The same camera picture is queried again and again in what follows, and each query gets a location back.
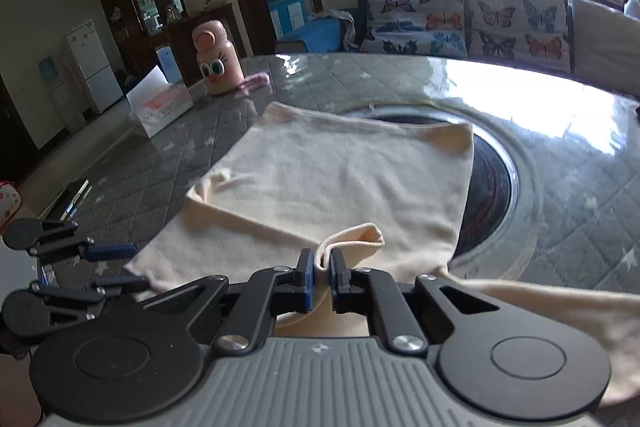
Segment polka dot bag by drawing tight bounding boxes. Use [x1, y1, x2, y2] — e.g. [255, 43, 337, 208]
[0, 179, 24, 231]

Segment white refrigerator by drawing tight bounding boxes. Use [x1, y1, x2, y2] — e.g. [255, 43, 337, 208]
[65, 19, 125, 115]

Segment water dispenser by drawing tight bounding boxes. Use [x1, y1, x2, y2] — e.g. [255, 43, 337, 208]
[39, 57, 89, 132]

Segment cream shirt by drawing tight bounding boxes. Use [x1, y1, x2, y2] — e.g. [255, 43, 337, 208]
[122, 101, 640, 409]

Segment grey cloth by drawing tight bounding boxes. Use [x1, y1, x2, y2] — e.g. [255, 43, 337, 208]
[320, 9, 359, 50]

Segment blue cloth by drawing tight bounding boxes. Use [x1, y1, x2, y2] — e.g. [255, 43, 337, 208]
[277, 14, 351, 54]

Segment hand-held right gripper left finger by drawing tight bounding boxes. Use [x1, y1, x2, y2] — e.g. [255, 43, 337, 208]
[142, 249, 317, 354]

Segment round black cooktop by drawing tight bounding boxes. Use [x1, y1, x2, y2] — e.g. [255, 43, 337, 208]
[345, 104, 544, 280]

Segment plain white cushion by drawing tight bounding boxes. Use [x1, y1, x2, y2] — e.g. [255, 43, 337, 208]
[570, 0, 640, 98]

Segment pink cartoon face bottle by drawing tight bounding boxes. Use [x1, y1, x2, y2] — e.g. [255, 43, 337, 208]
[192, 21, 246, 96]

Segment blue cabinet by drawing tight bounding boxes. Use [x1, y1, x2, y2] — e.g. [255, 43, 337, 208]
[266, 0, 309, 36]

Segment dark books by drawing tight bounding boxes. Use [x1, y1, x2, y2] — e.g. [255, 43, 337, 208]
[40, 179, 94, 223]

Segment butterfly print cushion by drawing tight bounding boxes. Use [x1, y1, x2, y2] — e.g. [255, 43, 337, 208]
[359, 0, 469, 58]
[466, 0, 573, 75]

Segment white cardboard box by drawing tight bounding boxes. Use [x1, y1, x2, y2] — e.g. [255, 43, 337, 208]
[125, 66, 195, 138]

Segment dark wooden display cabinet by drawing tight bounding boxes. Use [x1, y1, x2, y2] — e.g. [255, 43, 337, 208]
[95, 0, 246, 84]

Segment pink cloth strap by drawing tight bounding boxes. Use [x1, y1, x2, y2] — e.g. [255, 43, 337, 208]
[237, 74, 271, 93]

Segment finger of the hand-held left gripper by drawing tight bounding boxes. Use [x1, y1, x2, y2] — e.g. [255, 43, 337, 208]
[30, 220, 140, 263]
[31, 276, 151, 326]

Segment white air purifier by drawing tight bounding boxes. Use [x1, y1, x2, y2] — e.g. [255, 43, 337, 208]
[155, 44, 184, 86]

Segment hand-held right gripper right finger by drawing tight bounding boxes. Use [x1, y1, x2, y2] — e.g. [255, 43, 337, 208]
[329, 249, 501, 354]

